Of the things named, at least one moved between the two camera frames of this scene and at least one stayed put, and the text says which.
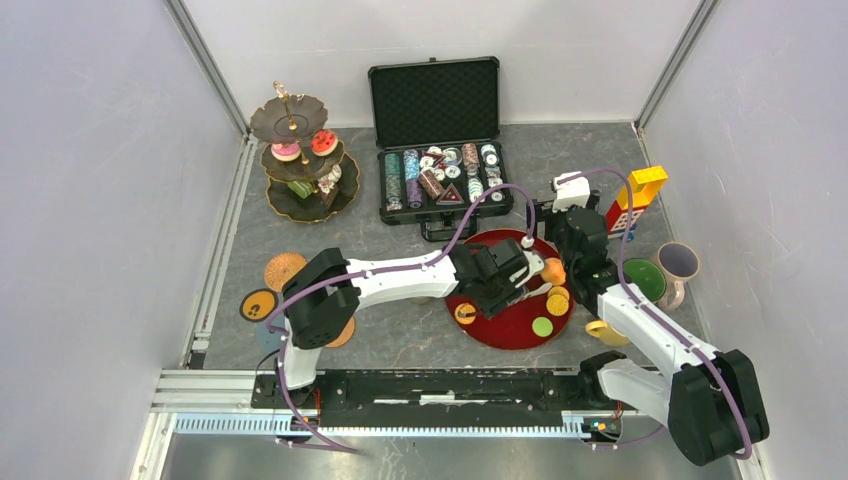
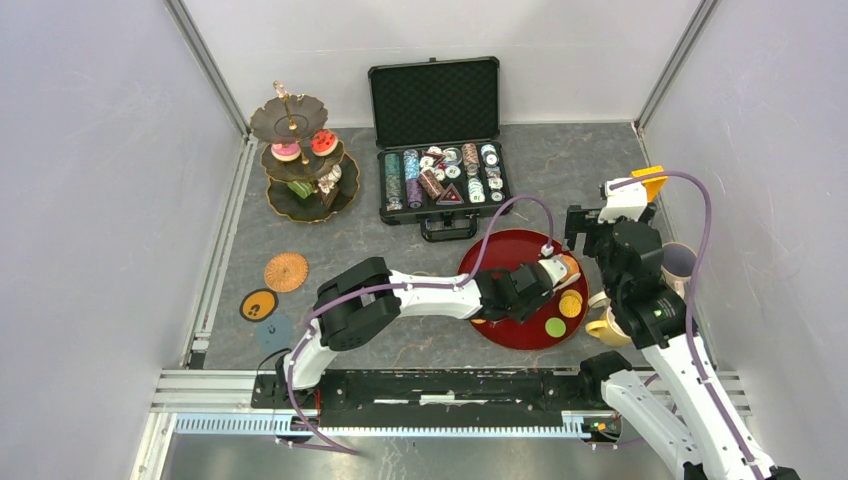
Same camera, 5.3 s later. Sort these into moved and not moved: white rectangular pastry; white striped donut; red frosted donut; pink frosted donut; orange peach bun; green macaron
Moved: green macaron; orange peach bun
Not moved: red frosted donut; pink frosted donut; white rectangular pastry; white striped donut
